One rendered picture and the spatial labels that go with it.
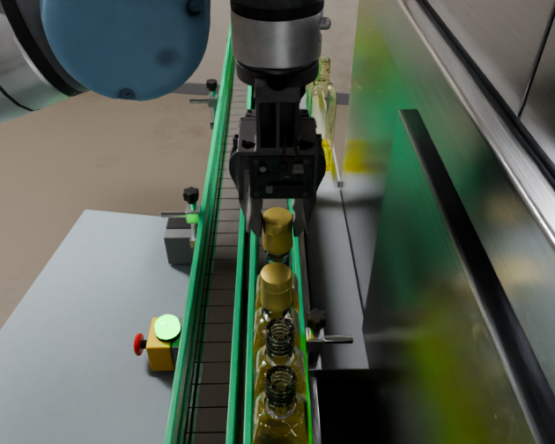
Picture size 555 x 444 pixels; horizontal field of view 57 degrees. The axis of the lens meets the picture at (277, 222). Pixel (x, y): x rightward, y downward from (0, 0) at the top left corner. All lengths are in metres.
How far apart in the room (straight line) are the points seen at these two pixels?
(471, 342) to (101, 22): 0.28
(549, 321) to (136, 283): 0.96
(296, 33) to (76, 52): 0.20
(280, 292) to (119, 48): 0.36
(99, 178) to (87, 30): 2.63
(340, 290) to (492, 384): 0.62
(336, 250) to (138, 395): 0.44
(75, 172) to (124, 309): 1.92
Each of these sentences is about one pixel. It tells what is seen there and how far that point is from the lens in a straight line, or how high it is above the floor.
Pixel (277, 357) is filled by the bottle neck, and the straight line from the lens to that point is 0.55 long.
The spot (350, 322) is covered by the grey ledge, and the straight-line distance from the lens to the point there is 0.88.
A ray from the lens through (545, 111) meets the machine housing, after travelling 0.33.
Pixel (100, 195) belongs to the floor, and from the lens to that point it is 2.75.
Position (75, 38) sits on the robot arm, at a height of 1.48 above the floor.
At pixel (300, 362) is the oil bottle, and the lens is 0.57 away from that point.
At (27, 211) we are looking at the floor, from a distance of 2.77.
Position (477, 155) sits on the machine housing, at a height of 1.38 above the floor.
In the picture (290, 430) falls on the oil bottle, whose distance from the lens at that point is 0.53.
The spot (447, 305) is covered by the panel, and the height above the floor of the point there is 1.28.
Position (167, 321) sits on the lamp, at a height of 0.85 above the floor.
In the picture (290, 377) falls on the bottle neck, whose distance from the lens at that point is 0.50.
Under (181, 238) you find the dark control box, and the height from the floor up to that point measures 0.83.
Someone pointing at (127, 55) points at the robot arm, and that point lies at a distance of 0.26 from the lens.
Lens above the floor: 1.56
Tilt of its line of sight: 40 degrees down
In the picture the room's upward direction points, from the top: straight up
